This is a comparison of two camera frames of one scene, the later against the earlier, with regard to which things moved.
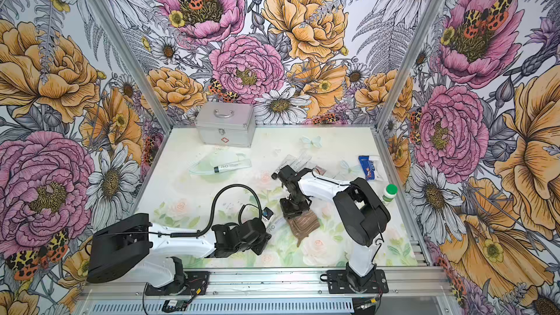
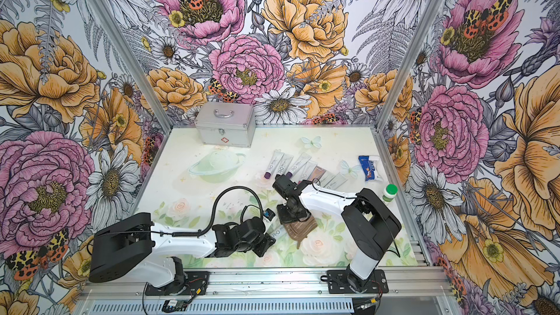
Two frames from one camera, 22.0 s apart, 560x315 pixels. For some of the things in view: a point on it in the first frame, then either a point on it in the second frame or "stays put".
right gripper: [290, 213] to [283, 219]
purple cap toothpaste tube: [303, 160] stays put
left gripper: [262, 241] stays put
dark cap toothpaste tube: [289, 160] stays put
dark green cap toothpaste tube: [240, 164] to [278, 232]
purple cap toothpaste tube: [278, 226] to [274, 161]
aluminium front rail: [414, 291] stays put
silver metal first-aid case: [226, 123] stays put
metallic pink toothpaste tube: [319, 170] stays put
